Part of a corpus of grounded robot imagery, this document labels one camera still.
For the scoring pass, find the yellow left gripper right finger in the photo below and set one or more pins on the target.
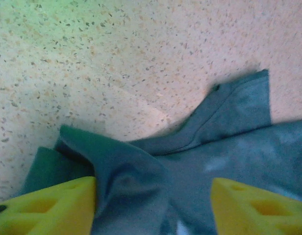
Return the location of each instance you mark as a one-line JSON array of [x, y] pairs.
[[259, 210]]

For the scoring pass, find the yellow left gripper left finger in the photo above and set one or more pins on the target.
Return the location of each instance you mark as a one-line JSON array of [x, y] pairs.
[[43, 210]]

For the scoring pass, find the dark blue t-shirt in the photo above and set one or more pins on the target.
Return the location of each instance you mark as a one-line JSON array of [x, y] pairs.
[[190, 166]]

